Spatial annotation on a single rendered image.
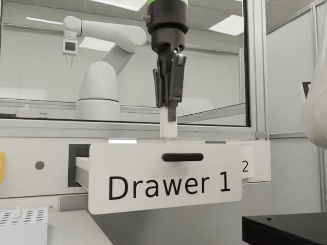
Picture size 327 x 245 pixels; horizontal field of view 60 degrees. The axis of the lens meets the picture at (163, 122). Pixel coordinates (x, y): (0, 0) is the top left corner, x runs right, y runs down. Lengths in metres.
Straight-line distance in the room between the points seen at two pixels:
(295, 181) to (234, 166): 2.08
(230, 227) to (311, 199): 1.58
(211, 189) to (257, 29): 0.75
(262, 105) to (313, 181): 1.49
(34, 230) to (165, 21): 0.46
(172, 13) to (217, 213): 0.63
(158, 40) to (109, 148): 0.28
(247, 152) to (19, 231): 0.73
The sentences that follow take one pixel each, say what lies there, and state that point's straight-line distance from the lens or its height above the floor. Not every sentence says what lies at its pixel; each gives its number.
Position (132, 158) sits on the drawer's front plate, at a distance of 0.47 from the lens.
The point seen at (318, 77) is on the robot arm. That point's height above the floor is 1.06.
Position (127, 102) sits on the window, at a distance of 0.85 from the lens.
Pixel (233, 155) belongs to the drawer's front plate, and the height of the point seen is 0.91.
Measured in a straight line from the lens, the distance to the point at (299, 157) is 2.59.
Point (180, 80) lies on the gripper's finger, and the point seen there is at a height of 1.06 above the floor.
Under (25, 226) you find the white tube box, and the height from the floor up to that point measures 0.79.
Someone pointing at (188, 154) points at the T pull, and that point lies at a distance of 0.47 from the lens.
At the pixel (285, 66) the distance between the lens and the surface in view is 2.76.
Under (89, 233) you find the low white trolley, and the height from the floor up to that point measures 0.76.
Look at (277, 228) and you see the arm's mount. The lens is 0.47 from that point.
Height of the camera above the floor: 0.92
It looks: 5 degrees up
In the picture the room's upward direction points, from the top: straight up
